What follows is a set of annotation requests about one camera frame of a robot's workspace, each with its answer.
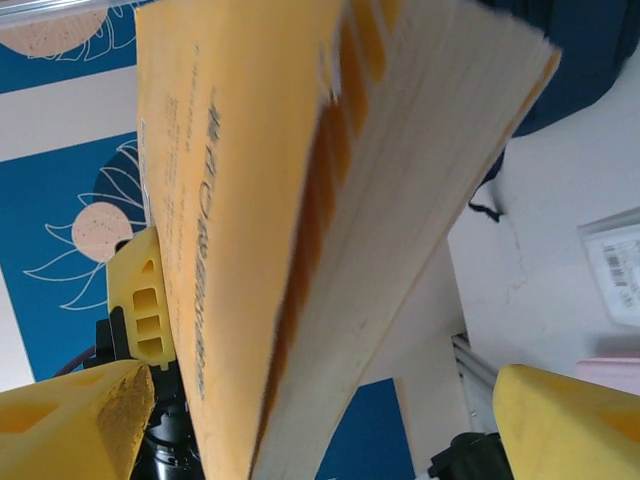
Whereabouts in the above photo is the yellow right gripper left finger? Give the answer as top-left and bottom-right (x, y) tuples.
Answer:
(0, 362), (156, 480)

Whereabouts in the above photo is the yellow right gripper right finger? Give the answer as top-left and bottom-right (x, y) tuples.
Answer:
(492, 363), (640, 480)

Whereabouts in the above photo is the pink pencil case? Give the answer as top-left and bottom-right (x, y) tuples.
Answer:
(574, 357), (640, 382)

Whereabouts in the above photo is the yellow paperback book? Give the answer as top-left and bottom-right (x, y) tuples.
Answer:
(133, 0), (564, 480)

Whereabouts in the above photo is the white plastic stationery pack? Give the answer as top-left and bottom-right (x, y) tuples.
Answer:
(577, 207), (640, 331)

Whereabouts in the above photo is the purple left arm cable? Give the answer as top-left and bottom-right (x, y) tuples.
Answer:
(53, 343), (102, 379)

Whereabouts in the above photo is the aluminium frame rail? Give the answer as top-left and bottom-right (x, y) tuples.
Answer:
(451, 333), (502, 434)

